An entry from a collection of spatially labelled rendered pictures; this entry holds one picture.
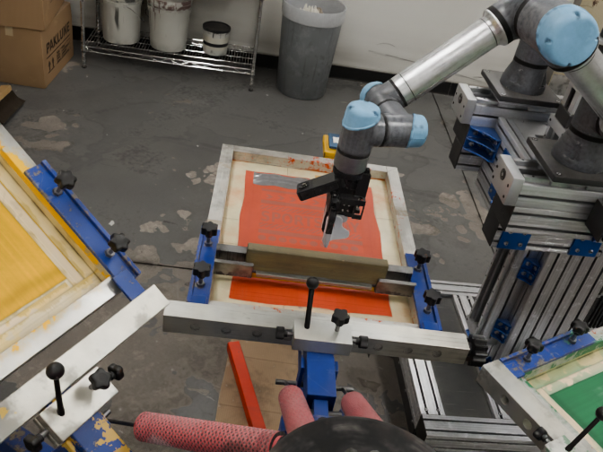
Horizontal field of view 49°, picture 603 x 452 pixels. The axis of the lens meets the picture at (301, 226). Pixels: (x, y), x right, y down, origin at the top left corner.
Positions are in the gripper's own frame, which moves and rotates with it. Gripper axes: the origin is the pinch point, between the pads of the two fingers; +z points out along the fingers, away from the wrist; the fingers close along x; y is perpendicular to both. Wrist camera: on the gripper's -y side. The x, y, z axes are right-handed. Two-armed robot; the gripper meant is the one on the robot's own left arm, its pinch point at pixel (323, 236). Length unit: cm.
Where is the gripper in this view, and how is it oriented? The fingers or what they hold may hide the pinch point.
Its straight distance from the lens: 161.1
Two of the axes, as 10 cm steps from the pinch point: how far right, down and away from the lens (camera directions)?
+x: -0.1, -5.8, 8.1
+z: -1.7, 8.0, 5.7
